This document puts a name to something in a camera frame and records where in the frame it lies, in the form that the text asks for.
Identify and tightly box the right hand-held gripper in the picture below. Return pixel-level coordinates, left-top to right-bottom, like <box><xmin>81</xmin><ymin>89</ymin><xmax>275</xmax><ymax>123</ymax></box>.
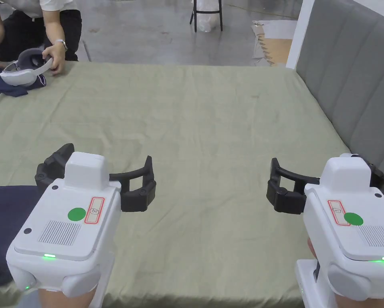
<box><xmin>266</xmin><ymin>153</ymin><xmax>384</xmax><ymax>308</ymax></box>

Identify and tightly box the person's right hand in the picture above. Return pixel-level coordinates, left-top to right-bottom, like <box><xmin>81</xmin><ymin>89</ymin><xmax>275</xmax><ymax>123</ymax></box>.
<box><xmin>307</xmin><ymin>237</ymin><xmax>384</xmax><ymax>308</ymax></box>

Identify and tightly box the brown cardboard sheet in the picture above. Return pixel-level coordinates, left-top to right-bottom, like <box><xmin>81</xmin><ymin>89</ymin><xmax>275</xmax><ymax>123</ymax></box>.
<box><xmin>251</xmin><ymin>20</ymin><xmax>299</xmax><ymax>67</ymax></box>

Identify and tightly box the bed with pale green sheet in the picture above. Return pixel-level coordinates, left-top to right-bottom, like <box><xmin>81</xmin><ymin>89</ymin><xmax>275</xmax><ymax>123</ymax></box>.
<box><xmin>0</xmin><ymin>60</ymin><xmax>353</xmax><ymax>308</ymax></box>

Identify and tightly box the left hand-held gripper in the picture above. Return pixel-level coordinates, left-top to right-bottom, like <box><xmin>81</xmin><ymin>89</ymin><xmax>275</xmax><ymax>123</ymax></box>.
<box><xmin>6</xmin><ymin>143</ymin><xmax>157</xmax><ymax>308</ymax></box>

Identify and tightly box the black stool with white bag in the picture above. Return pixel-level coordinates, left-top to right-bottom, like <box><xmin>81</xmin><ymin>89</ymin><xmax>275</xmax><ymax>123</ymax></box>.
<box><xmin>189</xmin><ymin>0</ymin><xmax>224</xmax><ymax>33</ymax></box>

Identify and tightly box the person's left hand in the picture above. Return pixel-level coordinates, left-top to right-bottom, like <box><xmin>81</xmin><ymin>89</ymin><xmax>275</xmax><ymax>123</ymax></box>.
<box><xmin>37</xmin><ymin>286</ymin><xmax>96</xmax><ymax>308</ymax></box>

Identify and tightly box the grey padded headboard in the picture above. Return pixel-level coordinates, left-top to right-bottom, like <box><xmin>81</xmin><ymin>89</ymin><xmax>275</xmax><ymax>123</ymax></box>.
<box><xmin>294</xmin><ymin>0</ymin><xmax>384</xmax><ymax>180</ymax></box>

